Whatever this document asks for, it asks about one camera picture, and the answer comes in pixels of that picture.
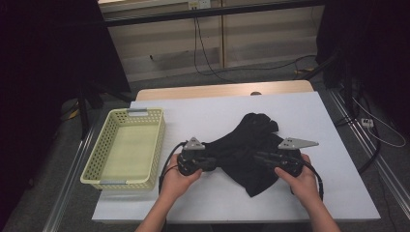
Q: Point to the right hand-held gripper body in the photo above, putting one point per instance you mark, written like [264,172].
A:
[290,143]

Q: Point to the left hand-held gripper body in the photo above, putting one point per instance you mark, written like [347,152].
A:
[193,145]

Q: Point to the black t-shirt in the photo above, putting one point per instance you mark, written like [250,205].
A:
[245,151]

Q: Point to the pale yellow perforated basket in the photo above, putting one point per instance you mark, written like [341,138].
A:
[129,151]

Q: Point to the person's left hand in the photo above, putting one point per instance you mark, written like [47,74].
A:
[174,182]

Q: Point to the person's right hand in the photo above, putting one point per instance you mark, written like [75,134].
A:
[303,187]

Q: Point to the dark round table grommet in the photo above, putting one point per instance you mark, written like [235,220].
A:
[255,93]

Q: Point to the yellow floor tape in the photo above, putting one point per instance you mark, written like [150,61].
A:
[304,69]
[74,114]

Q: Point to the black metal stand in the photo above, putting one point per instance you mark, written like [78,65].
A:
[347,90]

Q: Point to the white power strip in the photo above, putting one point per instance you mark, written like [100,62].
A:
[367,122]

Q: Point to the beige wooden cabinet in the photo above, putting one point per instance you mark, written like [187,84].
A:
[257,42]

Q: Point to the black tripod stand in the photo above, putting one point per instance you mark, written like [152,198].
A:
[84,116]

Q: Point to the black curtain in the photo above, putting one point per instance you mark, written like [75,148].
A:
[38,64]
[380,48]

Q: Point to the black horizontal bar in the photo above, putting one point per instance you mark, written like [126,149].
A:
[161,17]

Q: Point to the aluminium floor rail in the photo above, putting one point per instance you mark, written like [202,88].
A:
[386,173]
[68,183]

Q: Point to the white wall socket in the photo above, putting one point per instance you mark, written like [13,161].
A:
[199,4]

